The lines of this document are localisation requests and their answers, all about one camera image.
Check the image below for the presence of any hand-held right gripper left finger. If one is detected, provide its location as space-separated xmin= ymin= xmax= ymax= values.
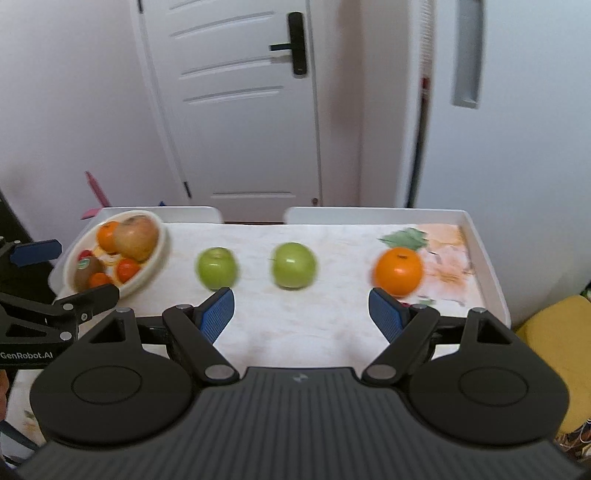
xmin=87 ymin=287 xmax=241 ymax=385

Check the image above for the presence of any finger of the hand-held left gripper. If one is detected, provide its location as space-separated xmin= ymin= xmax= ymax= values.
xmin=0 ymin=283 xmax=120 ymax=343
xmin=0 ymin=237 xmax=64 ymax=280

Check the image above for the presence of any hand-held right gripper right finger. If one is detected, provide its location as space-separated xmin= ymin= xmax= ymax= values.
xmin=361 ymin=287 xmax=527 ymax=384

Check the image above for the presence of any brown kiwi with green sticker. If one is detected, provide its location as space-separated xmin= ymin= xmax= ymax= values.
xmin=74 ymin=255 xmax=106 ymax=292

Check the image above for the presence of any orange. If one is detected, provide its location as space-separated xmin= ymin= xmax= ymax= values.
xmin=372 ymin=247 xmax=424 ymax=297
xmin=97 ymin=222 xmax=122 ymax=254

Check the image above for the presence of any cream oval bear-print dish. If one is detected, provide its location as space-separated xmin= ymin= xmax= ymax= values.
xmin=62 ymin=210 xmax=169 ymax=301

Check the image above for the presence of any large yellow-red apple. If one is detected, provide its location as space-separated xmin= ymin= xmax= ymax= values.
xmin=113 ymin=215 xmax=160 ymax=262

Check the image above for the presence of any black furniture panel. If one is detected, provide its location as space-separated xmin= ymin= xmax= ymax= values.
xmin=0 ymin=187 xmax=28 ymax=243

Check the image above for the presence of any green apple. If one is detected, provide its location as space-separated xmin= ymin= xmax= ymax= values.
xmin=270 ymin=242 xmax=318 ymax=290
xmin=196 ymin=247 xmax=241 ymax=291

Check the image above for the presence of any pink plastic stand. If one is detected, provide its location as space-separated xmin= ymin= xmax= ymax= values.
xmin=81 ymin=172 xmax=112 ymax=220

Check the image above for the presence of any white rimmed table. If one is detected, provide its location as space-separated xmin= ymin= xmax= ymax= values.
xmin=7 ymin=206 xmax=512 ymax=430

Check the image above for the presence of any white panel door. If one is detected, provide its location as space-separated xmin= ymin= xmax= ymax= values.
xmin=133 ymin=0 xmax=324 ymax=220

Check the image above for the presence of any yellow stool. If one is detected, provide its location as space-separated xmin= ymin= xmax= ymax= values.
xmin=515 ymin=295 xmax=591 ymax=437

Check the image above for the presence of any white sliding door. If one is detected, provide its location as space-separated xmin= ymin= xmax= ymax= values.
xmin=406 ymin=0 xmax=591 ymax=324

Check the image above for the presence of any grey recessed door handle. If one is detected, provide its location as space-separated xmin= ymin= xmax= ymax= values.
xmin=451 ymin=0 xmax=485 ymax=109

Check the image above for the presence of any black door handle lock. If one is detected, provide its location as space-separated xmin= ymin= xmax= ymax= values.
xmin=270 ymin=12 xmax=308 ymax=77

